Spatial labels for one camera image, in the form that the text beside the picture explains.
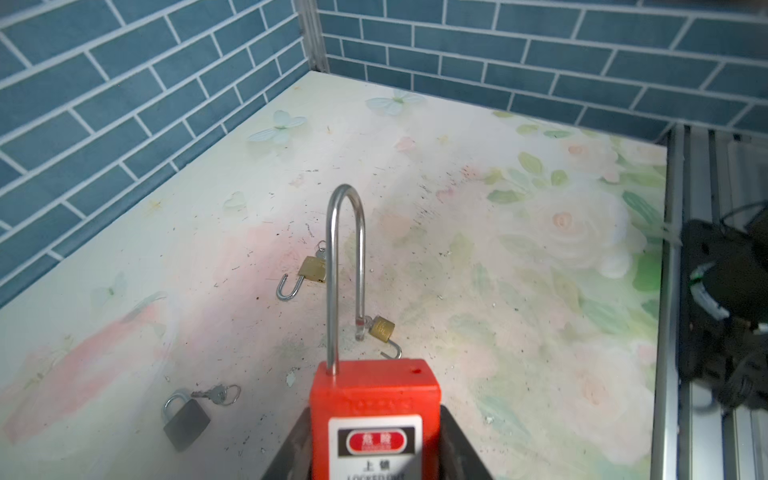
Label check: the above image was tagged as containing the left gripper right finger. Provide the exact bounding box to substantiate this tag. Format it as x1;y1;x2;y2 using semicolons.
439;405;493;480

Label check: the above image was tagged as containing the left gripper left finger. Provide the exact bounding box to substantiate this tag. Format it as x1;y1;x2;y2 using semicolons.
262;407;312;480

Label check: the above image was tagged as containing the red safety padlock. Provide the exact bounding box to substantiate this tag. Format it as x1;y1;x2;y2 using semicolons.
309;184;441;479

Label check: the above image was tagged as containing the key of black padlock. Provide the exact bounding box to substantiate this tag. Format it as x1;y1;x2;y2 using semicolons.
190;384;242;406

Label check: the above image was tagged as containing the black padlock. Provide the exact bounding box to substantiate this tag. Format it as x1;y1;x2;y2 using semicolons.
161;390;211;453

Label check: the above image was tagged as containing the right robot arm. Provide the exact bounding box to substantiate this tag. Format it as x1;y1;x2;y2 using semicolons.
677;201;767;410

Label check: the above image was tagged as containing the small brass padlock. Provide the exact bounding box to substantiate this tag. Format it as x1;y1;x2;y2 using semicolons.
365;315;403;360

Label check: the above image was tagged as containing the brass padlock open shackle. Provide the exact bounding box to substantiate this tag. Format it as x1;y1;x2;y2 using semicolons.
276;240;326;302

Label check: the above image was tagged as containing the aluminium rail base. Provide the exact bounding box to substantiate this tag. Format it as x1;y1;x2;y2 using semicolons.
651;125;767;479

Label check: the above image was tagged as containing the left corner aluminium post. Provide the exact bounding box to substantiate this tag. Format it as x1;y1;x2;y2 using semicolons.
293;0;331;74

